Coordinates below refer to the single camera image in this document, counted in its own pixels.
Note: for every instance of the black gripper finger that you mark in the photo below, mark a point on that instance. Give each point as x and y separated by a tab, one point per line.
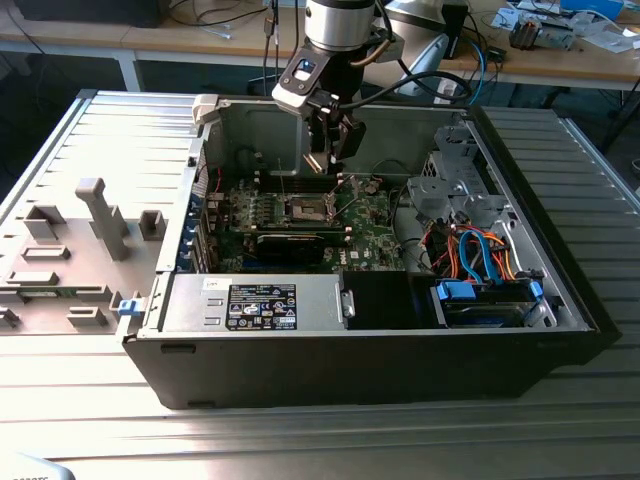
325	140
354	137

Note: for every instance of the silver CPU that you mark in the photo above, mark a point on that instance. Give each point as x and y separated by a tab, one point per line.
311	162

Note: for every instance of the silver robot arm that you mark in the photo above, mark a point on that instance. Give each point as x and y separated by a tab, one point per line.
340	25

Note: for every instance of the CPU socket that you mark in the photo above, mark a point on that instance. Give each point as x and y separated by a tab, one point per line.
302	207

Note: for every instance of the CPU cooler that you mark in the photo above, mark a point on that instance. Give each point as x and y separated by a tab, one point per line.
525	34

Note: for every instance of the silver coin battery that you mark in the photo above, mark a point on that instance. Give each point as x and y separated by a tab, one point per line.
370	188

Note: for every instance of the metal drive cage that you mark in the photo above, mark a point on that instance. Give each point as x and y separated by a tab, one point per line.
435	192

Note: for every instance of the green motherboard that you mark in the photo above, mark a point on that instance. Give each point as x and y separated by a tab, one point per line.
370	235

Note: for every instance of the black graphics card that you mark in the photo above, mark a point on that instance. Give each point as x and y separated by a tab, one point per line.
290	247

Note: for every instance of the beige case latch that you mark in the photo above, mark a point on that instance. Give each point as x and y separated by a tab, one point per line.
205	107

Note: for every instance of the wooden desk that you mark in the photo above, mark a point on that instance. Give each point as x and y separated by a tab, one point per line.
150	37
550	62

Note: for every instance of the silver power supply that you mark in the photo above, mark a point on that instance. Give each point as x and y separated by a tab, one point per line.
200	305

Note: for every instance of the hard disk in blue carrier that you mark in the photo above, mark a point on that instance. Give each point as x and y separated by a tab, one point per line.
485	307

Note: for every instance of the black PC case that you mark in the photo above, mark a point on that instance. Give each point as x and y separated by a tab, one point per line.
350	370

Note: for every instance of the grey parts rack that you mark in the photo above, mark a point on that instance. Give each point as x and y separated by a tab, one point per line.
100	250

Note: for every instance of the blue plastic clip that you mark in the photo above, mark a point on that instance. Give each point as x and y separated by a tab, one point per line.
127	306

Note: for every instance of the blue box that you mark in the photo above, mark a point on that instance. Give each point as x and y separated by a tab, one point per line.
592	7

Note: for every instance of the black box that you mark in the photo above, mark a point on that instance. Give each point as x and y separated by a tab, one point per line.
90	12

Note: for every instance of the white paper sheets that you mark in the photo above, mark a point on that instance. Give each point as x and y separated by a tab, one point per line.
615	40

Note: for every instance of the green RAM stick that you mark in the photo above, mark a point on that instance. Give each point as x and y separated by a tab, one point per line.
42	293

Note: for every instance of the pale grey device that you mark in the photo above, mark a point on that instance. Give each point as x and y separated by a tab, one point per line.
30	470

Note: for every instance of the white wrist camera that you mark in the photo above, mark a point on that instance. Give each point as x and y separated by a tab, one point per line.
292	92

